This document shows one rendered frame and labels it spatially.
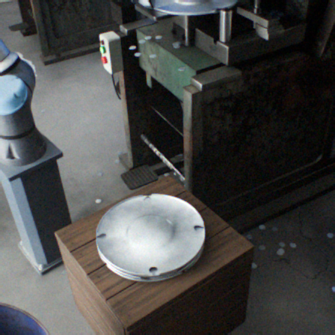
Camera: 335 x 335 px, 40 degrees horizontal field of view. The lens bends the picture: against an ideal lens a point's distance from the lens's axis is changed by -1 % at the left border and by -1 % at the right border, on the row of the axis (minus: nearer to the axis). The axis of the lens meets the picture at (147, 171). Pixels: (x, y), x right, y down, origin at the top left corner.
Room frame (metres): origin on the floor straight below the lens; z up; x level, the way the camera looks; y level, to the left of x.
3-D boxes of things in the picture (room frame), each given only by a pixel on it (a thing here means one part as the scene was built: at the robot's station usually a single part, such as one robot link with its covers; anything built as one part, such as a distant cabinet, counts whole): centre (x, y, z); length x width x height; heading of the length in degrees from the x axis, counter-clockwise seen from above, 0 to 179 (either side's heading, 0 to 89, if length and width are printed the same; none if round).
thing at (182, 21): (1.44, -0.15, 0.72); 0.25 x 0.14 x 0.14; 115
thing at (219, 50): (1.51, -0.30, 0.68); 0.45 x 0.30 x 0.06; 25
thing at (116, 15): (1.70, 0.03, 0.62); 0.10 x 0.06 x 0.20; 25
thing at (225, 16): (1.30, -0.26, 0.75); 0.03 x 0.03 x 0.10; 25
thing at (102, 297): (0.86, 0.01, 0.18); 0.40 x 0.38 x 0.35; 121
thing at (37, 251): (1.18, 0.38, 0.23); 0.19 x 0.19 x 0.45; 35
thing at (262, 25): (1.36, -0.38, 0.76); 0.17 x 0.06 x 0.10; 25
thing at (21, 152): (1.18, 0.38, 0.50); 0.15 x 0.15 x 0.10
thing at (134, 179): (1.46, -0.18, 0.14); 0.59 x 0.10 x 0.05; 115
